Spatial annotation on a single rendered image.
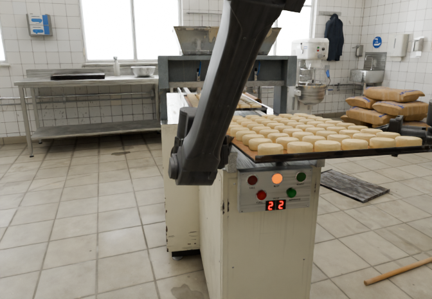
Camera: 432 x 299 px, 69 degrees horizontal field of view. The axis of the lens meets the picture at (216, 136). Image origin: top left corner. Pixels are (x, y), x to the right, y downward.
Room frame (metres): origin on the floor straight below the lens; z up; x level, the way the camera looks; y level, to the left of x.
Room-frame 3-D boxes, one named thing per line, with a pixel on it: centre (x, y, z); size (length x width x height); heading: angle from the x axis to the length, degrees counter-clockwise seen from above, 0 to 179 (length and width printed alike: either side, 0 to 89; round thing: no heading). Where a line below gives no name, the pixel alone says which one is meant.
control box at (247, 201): (0.94, -0.19, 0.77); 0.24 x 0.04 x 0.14; 100
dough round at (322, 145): (0.62, -0.23, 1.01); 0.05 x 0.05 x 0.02
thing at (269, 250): (1.30, -0.13, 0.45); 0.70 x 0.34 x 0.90; 10
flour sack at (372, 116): (4.49, -2.27, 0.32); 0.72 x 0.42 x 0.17; 24
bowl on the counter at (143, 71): (4.33, 0.97, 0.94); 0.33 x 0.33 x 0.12
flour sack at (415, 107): (4.29, -2.56, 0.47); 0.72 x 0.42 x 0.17; 115
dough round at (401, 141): (0.65, -0.41, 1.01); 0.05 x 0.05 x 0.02
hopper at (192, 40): (1.80, -0.04, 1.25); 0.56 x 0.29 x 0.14; 100
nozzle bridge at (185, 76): (1.80, -0.04, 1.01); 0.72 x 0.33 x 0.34; 100
